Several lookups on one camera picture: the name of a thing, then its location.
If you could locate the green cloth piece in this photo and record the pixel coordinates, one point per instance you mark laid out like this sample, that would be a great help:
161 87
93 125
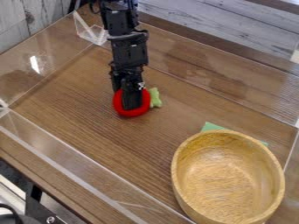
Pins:
211 126

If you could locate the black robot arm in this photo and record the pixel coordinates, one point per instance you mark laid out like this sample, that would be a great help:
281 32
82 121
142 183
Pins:
118 17

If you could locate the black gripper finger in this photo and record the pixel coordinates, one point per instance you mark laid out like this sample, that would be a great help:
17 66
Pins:
132 85
114 79

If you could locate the wooden oval bowl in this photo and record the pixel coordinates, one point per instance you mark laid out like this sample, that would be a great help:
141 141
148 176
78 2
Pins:
227 178

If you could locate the clear acrylic corner bracket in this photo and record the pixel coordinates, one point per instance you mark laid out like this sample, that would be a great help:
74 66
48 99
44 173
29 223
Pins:
93 34

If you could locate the black metal table mount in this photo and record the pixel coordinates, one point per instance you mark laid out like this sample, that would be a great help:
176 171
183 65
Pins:
36 210

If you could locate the clear acrylic tray wall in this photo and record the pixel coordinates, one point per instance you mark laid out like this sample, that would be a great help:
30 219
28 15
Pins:
104 164

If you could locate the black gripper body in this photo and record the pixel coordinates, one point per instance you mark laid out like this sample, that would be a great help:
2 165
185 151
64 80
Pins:
128 51

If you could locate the red plush tomato toy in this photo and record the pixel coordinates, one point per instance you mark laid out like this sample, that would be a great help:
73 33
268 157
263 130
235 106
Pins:
150 101

